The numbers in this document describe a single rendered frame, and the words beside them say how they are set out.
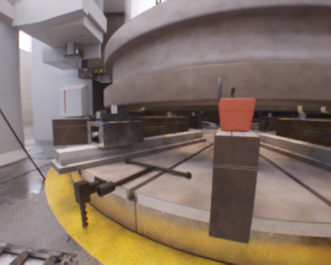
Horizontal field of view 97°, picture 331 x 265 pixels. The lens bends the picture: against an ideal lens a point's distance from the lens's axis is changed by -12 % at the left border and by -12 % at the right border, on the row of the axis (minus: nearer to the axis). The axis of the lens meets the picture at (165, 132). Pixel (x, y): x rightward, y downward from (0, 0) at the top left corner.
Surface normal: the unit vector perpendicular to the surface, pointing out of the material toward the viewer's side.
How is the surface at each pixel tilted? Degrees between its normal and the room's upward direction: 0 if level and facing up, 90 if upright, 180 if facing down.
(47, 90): 90
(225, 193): 90
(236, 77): 90
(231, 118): 97
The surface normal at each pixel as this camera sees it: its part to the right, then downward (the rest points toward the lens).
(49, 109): -0.04, 0.11
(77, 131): 0.40, 0.11
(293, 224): -0.27, 0.11
